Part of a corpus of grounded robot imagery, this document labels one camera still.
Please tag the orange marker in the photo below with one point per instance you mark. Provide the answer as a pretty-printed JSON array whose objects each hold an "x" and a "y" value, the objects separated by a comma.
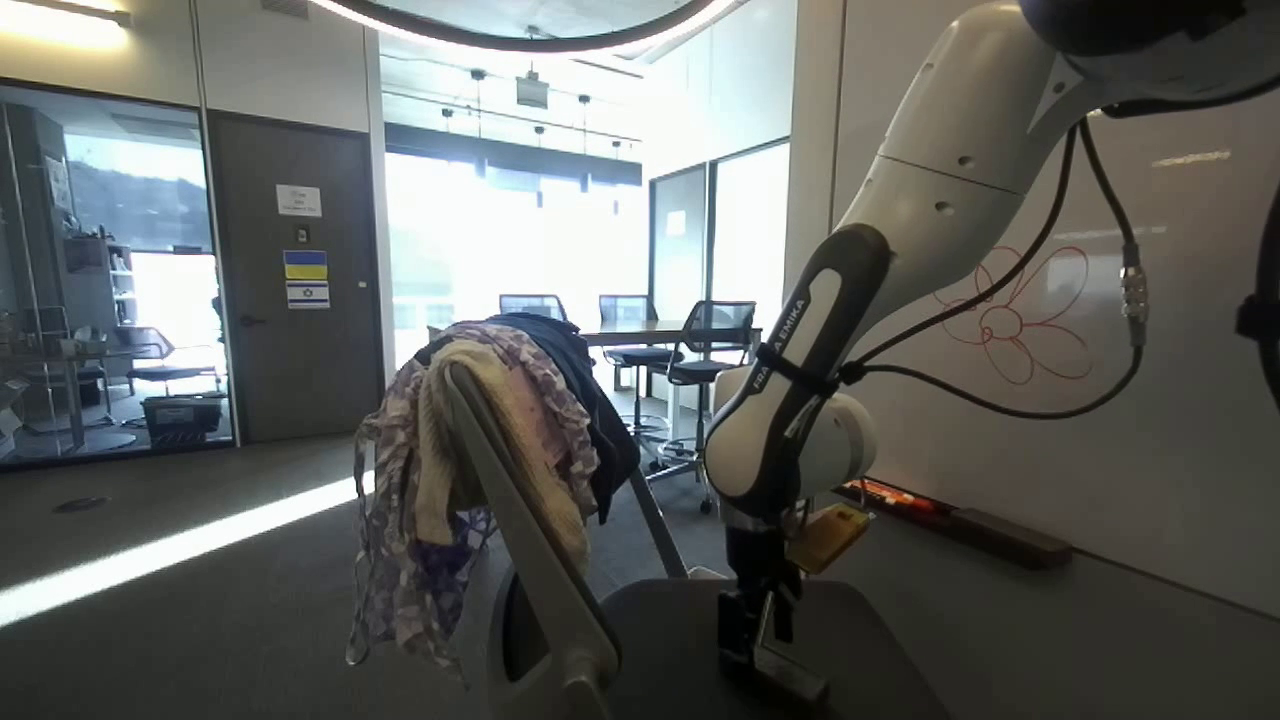
[{"x": 893, "y": 496}]

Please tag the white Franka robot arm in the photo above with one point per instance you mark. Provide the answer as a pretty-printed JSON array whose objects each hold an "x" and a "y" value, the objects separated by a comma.
[{"x": 933, "y": 146}]

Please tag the white high table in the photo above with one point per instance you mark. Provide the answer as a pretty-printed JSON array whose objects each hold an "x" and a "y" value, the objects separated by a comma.
[{"x": 654, "y": 335}]

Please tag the black storage bin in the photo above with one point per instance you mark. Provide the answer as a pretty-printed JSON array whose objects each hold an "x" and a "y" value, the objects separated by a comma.
[{"x": 183, "y": 423}]

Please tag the cream towel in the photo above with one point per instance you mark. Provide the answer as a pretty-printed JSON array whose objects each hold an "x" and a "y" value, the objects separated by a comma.
[{"x": 443, "y": 441}]

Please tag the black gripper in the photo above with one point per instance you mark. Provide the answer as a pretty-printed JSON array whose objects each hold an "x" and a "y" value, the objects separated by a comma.
[{"x": 760, "y": 555}]

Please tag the yellow wrist camera box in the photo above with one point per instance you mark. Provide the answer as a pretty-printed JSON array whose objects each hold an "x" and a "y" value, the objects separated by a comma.
[{"x": 826, "y": 533}]

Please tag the glass office window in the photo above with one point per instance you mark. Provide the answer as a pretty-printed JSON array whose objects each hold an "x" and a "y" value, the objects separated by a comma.
[{"x": 105, "y": 265}]

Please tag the black mesh office chair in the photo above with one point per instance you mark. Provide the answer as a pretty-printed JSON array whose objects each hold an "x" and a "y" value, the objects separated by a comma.
[
  {"x": 715, "y": 363},
  {"x": 635, "y": 363}
]

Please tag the dark navy garment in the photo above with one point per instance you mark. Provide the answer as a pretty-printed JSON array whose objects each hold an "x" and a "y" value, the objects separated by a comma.
[{"x": 592, "y": 385}]

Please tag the white paper notice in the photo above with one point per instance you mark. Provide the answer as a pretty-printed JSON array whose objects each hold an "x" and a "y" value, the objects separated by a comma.
[{"x": 299, "y": 202}]

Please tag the grey folding chair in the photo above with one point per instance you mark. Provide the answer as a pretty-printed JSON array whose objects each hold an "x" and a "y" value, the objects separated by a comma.
[{"x": 746, "y": 654}]

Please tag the large whiteboard panel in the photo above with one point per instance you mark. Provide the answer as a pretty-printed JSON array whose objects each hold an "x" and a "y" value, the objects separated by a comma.
[{"x": 1174, "y": 441}]

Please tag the glass partition panel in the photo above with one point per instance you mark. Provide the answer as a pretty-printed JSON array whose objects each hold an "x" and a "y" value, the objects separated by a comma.
[{"x": 720, "y": 235}]

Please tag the blue yellow poster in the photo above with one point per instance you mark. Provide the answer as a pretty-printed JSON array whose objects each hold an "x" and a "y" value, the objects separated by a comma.
[{"x": 305, "y": 282}]

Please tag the hanging ceiling sign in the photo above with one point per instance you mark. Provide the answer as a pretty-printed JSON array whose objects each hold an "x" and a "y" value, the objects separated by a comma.
[{"x": 532, "y": 91}]

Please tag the dark grey door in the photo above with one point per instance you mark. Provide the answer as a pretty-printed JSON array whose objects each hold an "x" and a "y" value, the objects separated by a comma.
[{"x": 301, "y": 335}]

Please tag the dark marker tray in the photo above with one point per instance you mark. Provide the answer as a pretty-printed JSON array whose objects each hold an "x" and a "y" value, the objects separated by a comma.
[{"x": 993, "y": 533}]

